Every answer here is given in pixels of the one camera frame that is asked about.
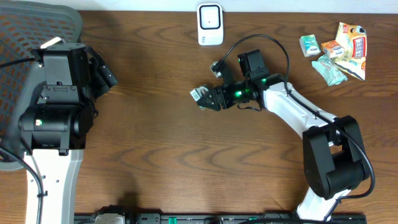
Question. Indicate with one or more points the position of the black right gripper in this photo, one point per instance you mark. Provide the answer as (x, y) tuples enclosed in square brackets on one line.
[(222, 100)]

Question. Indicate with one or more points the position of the dark green balm box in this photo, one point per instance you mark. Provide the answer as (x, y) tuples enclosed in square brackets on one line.
[(197, 93)]

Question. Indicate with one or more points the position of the small teal snack box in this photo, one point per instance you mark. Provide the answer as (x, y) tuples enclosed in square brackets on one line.
[(309, 45)]

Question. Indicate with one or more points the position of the teal snack pack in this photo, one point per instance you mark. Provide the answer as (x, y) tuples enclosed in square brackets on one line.
[(328, 70)]

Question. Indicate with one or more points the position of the small orange snack box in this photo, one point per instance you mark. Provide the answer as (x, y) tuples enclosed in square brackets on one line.
[(332, 49)]

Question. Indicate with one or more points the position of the yellow snack chip bag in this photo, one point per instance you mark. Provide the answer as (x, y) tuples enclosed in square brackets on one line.
[(353, 39)]

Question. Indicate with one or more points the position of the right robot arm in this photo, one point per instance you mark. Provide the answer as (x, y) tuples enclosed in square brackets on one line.
[(334, 160)]

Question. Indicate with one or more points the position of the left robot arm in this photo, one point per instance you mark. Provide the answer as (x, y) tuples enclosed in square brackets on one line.
[(71, 76)]

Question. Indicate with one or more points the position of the white barcode scanner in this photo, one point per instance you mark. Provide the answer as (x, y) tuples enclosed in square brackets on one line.
[(210, 24)]

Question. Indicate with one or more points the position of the dark grey plastic basket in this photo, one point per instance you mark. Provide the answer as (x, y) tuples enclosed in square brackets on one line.
[(26, 26)]

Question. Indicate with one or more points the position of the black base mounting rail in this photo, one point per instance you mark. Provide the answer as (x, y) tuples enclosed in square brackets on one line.
[(149, 218)]

